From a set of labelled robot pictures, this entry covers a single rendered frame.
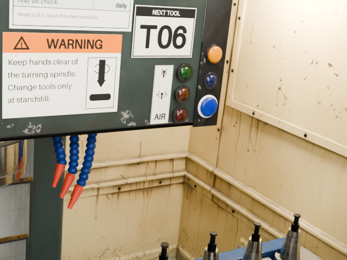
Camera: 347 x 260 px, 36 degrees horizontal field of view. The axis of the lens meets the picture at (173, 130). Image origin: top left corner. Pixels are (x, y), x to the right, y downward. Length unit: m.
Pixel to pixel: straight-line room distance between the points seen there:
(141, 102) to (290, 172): 1.03
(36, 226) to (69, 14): 0.97
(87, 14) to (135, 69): 0.10
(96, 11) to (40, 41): 0.08
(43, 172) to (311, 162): 0.78
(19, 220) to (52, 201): 0.11
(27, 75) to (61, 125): 0.08
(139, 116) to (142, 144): 1.28
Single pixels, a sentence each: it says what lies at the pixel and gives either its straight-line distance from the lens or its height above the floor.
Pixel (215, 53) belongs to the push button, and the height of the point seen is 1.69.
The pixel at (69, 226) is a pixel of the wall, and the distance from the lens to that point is 2.04.
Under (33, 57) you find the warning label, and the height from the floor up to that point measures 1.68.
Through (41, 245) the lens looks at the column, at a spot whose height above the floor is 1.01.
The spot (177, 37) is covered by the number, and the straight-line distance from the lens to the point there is 0.76.
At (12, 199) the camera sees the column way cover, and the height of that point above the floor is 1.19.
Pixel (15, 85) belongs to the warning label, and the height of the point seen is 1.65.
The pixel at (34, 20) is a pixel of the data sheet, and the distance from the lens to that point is 0.67.
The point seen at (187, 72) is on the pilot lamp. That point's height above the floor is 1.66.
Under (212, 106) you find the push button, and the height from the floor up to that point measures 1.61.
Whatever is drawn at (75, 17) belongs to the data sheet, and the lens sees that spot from 0.69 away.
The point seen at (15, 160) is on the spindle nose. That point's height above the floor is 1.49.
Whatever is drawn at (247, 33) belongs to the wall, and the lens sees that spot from 1.84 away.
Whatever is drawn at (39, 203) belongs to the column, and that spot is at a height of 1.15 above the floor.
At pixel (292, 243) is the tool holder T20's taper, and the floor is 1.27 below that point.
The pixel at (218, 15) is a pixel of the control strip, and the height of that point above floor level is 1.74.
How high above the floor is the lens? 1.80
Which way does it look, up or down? 17 degrees down
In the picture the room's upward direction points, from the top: 6 degrees clockwise
